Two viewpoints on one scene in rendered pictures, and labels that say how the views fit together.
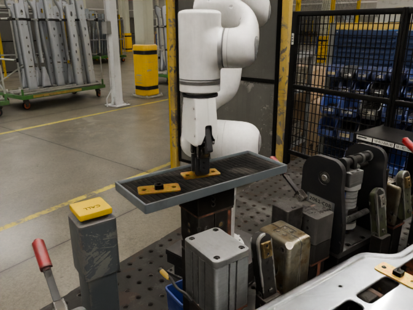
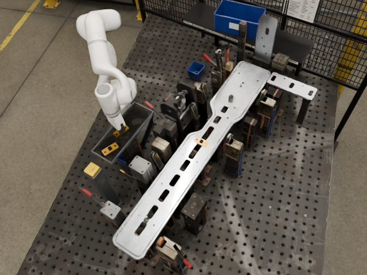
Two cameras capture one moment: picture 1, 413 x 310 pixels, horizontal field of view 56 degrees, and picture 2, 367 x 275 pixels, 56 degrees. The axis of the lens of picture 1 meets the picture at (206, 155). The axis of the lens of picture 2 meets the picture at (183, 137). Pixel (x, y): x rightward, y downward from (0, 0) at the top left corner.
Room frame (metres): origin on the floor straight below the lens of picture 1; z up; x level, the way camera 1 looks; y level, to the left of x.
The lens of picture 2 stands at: (-0.30, -0.04, 2.67)
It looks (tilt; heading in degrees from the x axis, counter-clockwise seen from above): 58 degrees down; 346
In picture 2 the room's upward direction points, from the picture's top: 8 degrees counter-clockwise
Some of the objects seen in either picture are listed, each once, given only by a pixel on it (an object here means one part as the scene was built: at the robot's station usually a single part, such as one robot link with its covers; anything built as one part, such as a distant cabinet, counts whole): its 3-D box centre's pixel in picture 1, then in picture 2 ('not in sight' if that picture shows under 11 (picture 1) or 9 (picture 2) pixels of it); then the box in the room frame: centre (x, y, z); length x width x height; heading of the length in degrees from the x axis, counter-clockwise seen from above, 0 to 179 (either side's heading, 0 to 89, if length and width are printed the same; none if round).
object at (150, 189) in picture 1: (158, 186); (110, 148); (0.71, 0.10, 1.17); 0.08 x 0.04 x 0.01; 104
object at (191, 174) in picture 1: (200, 171); (120, 130); (0.80, 0.01, 1.17); 0.08 x 0.04 x 0.01; 111
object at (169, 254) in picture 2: not in sight; (173, 256); (0.16, -0.01, 0.88); 0.15 x 0.11 x 0.36; 36
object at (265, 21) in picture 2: not in sight; (265, 39); (1.07, -0.98, 1.17); 0.12 x 0.01 x 0.34; 36
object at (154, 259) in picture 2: not in sight; (140, 246); (0.29, 0.13, 0.84); 0.18 x 0.06 x 0.29; 36
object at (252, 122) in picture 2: not in sight; (249, 134); (0.67, -0.70, 0.84); 0.11 x 0.08 x 0.29; 36
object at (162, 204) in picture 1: (206, 176); (123, 131); (0.79, 0.00, 1.16); 0.37 x 0.14 x 0.02; 126
